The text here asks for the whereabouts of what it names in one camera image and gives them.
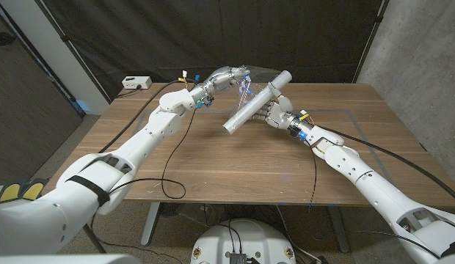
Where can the black backdrop stand pole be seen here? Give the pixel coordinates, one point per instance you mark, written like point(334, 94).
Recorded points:
point(66, 39)
point(374, 23)

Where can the grey table leg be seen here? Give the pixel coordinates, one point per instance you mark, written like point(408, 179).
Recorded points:
point(338, 229)
point(149, 227)

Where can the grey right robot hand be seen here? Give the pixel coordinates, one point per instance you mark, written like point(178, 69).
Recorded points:
point(282, 115)

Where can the white power strip box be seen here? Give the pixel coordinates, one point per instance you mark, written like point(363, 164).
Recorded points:
point(136, 82)

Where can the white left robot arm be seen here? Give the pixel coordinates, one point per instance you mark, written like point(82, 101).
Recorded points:
point(102, 172)

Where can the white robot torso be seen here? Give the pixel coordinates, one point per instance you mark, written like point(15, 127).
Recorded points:
point(246, 238)

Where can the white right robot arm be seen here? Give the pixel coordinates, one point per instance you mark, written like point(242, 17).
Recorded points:
point(378, 190)

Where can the grey plastic wrap roll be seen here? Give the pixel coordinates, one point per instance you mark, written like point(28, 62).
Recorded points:
point(246, 110)

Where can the black backdrop curtain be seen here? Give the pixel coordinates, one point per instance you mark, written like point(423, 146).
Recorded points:
point(176, 36)

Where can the clear plastic wrap sheet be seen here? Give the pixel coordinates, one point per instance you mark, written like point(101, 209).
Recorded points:
point(258, 77)

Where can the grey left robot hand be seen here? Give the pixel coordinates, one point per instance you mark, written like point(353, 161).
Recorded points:
point(222, 78)

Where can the yellow black slipper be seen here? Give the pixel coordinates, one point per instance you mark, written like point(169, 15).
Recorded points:
point(33, 190)
point(9, 192)

